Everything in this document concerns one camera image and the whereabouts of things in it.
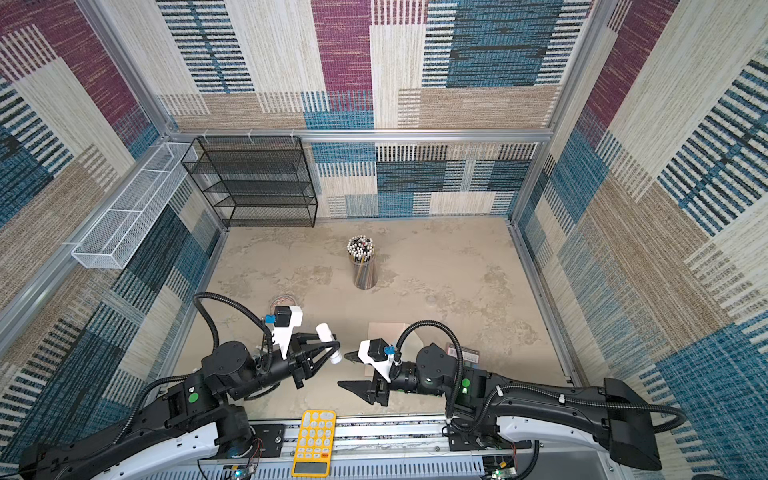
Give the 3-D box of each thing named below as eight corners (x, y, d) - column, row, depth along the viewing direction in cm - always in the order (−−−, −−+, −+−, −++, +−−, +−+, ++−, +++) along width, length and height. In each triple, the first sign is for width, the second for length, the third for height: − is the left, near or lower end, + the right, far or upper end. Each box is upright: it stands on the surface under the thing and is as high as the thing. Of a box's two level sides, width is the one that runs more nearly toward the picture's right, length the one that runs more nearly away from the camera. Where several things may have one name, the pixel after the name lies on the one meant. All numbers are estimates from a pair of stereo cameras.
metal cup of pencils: (351, 289, 103) (345, 254, 88) (353, 271, 107) (347, 235, 93) (376, 289, 103) (374, 254, 88) (376, 271, 107) (374, 235, 93)
